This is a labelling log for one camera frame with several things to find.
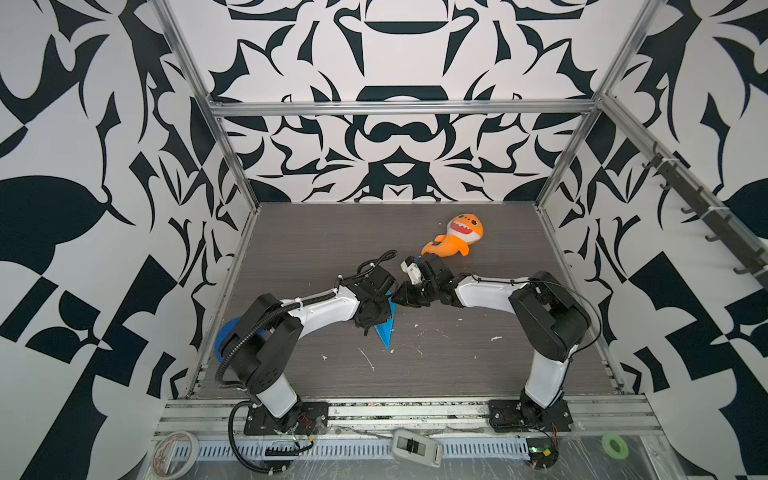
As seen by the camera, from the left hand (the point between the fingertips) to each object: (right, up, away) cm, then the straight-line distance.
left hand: (388, 311), depth 89 cm
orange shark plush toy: (+25, +24, +13) cm, 37 cm away
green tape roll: (+51, -27, -18) cm, 61 cm away
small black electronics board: (+36, -28, -18) cm, 49 cm away
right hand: (+2, +4, +2) cm, 5 cm away
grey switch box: (+6, -25, -21) cm, 33 cm away
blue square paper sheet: (-1, -5, -1) cm, 5 cm away
